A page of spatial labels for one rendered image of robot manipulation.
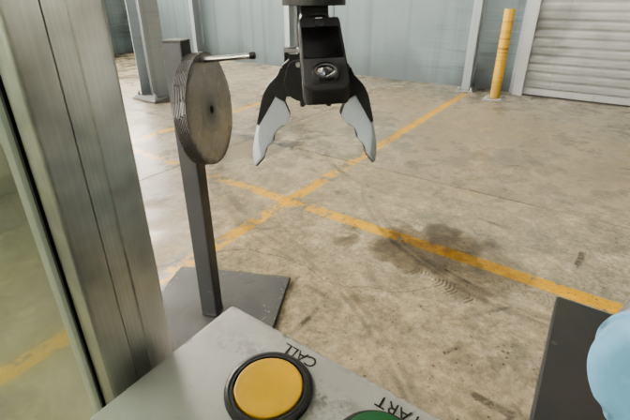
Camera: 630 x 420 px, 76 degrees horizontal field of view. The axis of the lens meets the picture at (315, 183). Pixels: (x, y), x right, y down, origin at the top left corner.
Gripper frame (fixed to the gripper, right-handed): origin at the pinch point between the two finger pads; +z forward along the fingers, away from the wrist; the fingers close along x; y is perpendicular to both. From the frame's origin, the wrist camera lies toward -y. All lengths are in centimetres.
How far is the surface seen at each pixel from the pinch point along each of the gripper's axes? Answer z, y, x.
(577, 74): 61, 405, -338
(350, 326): 91, 65, -18
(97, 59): -16.8, -26.9, 12.3
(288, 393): 0.8, -31.2, 4.1
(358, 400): 1.2, -31.7, 0.2
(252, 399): 0.8, -31.5, 6.1
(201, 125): 13, 65, 27
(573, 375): 16.2, -19.5, -25.3
